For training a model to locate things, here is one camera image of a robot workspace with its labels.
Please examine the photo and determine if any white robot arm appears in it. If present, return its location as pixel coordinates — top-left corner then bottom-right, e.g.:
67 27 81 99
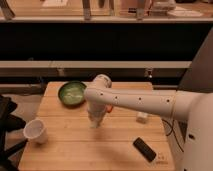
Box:
84 74 213 171

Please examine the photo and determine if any white sponge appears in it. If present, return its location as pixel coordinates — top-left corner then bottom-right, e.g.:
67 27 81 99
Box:
90 117 102 128

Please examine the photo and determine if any black cable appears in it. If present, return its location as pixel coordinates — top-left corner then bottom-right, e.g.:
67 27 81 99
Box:
162 118 185 154

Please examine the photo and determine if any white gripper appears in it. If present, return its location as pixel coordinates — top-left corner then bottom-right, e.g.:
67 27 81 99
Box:
87 103 106 121

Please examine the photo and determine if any white paper cup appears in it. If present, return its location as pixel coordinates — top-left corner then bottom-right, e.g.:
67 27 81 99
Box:
23 119 48 144

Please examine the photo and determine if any small white figurine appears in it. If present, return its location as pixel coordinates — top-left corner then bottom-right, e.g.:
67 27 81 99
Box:
136 112 148 123

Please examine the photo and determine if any grey panel right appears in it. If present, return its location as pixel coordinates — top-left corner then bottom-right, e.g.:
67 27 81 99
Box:
178 27 213 93

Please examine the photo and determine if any orange carrot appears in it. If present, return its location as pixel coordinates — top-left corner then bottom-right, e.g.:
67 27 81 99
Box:
107 106 113 113

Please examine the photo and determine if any green ceramic bowl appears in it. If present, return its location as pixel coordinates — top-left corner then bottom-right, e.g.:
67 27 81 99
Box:
58 81 86 106

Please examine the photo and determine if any black office chair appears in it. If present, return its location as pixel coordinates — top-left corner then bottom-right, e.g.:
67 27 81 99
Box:
0 95 27 171

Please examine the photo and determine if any black remote control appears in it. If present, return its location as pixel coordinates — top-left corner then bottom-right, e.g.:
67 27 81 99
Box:
133 137 156 162

